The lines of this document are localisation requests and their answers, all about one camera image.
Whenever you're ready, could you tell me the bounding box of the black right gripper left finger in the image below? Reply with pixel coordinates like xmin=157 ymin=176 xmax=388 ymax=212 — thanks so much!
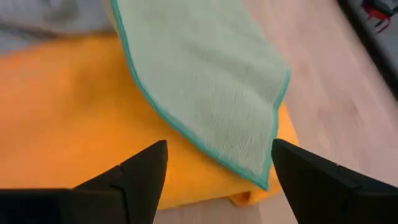
xmin=0 ymin=139 xmax=169 ymax=224

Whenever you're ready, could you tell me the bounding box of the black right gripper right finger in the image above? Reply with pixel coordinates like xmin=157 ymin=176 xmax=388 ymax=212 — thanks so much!
xmin=272 ymin=138 xmax=398 ymax=224

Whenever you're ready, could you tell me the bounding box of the sage green microfiber towel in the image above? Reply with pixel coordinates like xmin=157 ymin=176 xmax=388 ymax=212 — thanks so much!
xmin=110 ymin=0 xmax=292 ymax=191

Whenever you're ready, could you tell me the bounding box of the orange microfiber towel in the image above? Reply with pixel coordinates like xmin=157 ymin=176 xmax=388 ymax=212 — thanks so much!
xmin=0 ymin=32 xmax=300 ymax=210

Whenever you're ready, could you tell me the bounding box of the grey microfiber towel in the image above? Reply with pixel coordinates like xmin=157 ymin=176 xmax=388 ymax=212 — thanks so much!
xmin=0 ymin=0 xmax=116 ymax=54

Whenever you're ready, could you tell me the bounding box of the black metal table frame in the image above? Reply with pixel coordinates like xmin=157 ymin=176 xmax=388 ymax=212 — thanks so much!
xmin=337 ymin=0 xmax=398 ymax=101

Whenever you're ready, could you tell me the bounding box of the red cable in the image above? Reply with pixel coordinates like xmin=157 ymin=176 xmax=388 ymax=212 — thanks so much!
xmin=362 ymin=0 xmax=393 ymax=34

